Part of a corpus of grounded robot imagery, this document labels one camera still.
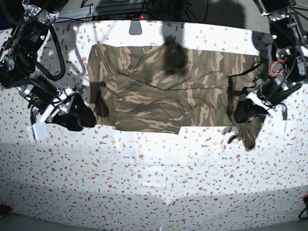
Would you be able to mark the red clamp right corner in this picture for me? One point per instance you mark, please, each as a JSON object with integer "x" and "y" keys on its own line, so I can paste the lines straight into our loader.
{"x": 305, "y": 200}

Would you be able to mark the red clamp corner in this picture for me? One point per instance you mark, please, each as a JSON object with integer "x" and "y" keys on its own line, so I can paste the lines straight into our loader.
{"x": 305, "y": 200}
{"x": 5, "y": 208}

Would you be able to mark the camouflage T-shirt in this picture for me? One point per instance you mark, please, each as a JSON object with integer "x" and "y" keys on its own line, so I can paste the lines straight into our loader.
{"x": 167, "y": 87}

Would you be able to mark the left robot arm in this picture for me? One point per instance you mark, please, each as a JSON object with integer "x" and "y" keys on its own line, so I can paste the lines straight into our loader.
{"x": 288, "y": 63}

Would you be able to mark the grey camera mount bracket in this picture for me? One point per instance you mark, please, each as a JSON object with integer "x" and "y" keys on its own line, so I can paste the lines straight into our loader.
{"x": 135, "y": 28}

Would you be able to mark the red clamp left corner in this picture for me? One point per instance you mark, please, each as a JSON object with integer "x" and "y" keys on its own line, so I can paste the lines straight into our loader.
{"x": 5, "y": 208}

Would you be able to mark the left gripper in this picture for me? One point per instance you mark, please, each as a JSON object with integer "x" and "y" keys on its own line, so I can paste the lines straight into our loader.
{"x": 265, "y": 98}

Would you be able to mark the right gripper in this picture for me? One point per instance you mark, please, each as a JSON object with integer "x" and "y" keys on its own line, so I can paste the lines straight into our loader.
{"x": 69, "y": 111}

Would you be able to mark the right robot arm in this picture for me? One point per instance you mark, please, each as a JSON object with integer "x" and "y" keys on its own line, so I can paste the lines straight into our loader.
{"x": 19, "y": 68}

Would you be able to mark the black power strip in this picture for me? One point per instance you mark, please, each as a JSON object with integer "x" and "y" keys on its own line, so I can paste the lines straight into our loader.
{"x": 121, "y": 17}

